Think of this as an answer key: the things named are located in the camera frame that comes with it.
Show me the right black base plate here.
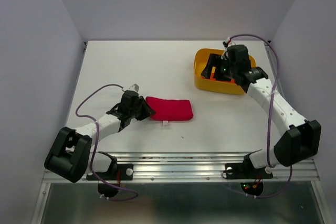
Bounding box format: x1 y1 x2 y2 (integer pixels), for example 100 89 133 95
222 163 273 180

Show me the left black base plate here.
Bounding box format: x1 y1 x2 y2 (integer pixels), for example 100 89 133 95
96 164 134 181

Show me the aluminium rail frame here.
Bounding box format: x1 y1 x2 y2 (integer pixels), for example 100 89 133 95
30 39 329 224

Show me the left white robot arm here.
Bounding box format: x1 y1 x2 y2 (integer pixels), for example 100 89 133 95
44 90 155 183

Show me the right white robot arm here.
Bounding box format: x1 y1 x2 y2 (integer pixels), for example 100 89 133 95
195 45 322 179

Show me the orange rolled t shirt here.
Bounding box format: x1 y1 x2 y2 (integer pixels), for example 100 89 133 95
201 67 235 84

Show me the red t shirt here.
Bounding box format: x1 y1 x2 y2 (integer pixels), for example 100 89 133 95
145 97 194 122

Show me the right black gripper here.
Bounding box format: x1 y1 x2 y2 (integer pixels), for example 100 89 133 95
199 53 237 81

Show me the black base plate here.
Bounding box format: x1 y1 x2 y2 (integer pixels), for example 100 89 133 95
222 163 273 180
96 164 134 181

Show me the yellow plastic basket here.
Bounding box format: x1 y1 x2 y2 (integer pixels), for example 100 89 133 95
194 48 256 95

